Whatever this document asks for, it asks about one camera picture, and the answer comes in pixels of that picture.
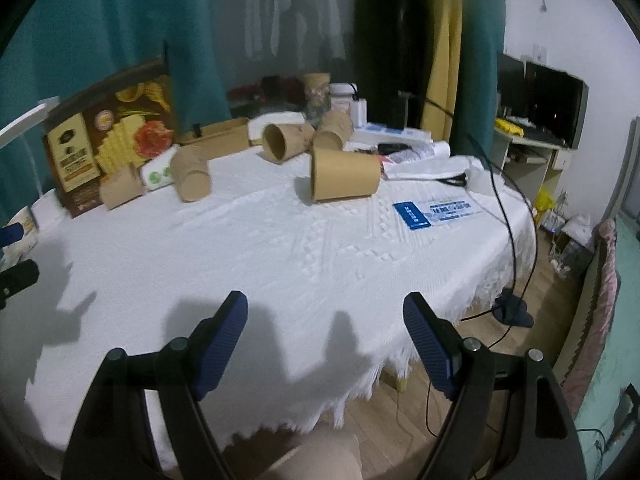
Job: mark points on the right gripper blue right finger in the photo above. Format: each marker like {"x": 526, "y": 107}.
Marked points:
{"x": 439, "y": 345}

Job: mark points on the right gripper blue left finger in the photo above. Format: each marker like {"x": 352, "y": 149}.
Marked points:
{"x": 199, "y": 360}

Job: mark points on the brown paper cup front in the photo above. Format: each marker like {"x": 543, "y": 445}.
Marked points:
{"x": 338, "y": 175}

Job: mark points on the brown paper cup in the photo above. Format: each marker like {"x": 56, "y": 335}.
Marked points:
{"x": 334, "y": 131}
{"x": 121, "y": 187}
{"x": 283, "y": 142}
{"x": 338, "y": 175}
{"x": 189, "y": 169}

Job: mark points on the brown paper cup left centre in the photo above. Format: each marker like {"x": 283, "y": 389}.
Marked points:
{"x": 189, "y": 169}

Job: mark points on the white green paper cup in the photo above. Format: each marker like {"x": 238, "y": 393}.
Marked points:
{"x": 156, "y": 173}

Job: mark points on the brown paper cup by box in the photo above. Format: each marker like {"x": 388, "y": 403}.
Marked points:
{"x": 121, "y": 187}

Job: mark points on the brown paper cup middle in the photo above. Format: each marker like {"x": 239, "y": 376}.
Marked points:
{"x": 283, "y": 142}

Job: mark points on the brown paper cup back right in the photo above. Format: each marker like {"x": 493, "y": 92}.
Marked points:
{"x": 334, "y": 131}

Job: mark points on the upright paper cup at window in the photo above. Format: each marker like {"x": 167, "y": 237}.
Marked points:
{"x": 317, "y": 95}

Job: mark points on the white knitted tablecloth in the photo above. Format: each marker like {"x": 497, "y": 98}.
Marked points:
{"x": 324, "y": 282}

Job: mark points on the blue white leaflet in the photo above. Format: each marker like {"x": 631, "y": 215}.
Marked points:
{"x": 441, "y": 212}

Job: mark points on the beige trouser leg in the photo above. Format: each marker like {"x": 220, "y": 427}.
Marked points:
{"x": 322, "y": 454}

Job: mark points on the green bed sheet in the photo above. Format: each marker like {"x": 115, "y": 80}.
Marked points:
{"x": 619, "y": 363}

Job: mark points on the papers stack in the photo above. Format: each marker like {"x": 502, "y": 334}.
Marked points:
{"x": 412, "y": 155}

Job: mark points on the brown oval paper container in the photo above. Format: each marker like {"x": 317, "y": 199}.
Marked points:
{"x": 220, "y": 139}

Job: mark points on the white cartoon mug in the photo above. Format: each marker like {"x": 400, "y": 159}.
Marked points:
{"x": 20, "y": 235}

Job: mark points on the white side desk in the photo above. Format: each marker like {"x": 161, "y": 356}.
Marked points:
{"x": 531, "y": 164}

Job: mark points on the brown cracker box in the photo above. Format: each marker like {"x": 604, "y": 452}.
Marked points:
{"x": 125, "y": 119}

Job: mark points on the black monitor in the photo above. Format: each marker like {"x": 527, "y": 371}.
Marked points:
{"x": 548, "y": 105}

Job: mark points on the white lidded jar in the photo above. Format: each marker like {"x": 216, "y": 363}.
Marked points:
{"x": 342, "y": 94}

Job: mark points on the white desk lamp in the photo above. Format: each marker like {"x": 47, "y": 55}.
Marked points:
{"x": 19, "y": 126}

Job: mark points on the teal curtain right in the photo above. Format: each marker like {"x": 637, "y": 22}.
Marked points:
{"x": 483, "y": 24}

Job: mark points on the teal curtain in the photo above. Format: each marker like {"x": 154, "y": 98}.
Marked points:
{"x": 65, "y": 46}
{"x": 483, "y": 24}

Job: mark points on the yellow curtain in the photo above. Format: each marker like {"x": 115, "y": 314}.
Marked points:
{"x": 441, "y": 93}

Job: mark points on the teal curtain left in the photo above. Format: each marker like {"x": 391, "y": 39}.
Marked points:
{"x": 65, "y": 46}

